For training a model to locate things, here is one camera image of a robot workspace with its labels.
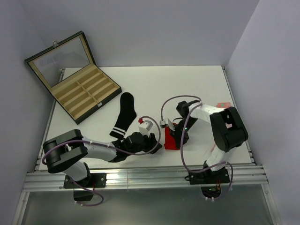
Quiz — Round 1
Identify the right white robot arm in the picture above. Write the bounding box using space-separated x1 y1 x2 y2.
169 100 248 183

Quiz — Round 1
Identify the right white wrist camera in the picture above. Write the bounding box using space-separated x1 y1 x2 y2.
159 118 175 131

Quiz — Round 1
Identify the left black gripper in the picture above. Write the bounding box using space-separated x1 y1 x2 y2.
127 130 162 156

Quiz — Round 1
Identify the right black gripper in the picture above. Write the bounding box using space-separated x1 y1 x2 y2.
169 117 198 149

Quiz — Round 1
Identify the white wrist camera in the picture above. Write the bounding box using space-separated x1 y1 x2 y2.
138 118 153 137
159 118 175 131

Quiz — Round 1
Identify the black striped sock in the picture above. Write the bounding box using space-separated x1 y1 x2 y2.
109 92 137 139

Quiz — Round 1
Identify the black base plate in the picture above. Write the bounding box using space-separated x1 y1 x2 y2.
63 173 106 189
185 168 230 185

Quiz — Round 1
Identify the red santa sock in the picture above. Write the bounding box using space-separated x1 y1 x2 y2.
164 127 180 150

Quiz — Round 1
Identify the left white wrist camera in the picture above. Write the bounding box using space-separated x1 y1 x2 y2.
138 118 153 137

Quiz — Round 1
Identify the black compartment display box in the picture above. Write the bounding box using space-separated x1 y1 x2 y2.
25 31 122 124

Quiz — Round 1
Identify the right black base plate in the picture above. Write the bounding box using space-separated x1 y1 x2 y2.
185 168 230 185

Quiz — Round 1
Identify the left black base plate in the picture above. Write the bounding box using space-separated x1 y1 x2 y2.
63 173 106 189

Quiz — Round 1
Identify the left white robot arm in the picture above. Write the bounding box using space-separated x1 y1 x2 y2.
42 129 162 187

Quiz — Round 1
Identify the small black box under rail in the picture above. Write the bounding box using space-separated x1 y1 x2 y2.
73 191 93 202

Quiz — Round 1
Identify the pink patterned sock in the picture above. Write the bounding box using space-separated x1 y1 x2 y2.
210 102 232 152

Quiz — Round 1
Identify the aluminium table frame rail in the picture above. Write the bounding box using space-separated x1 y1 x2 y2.
22 165 269 192

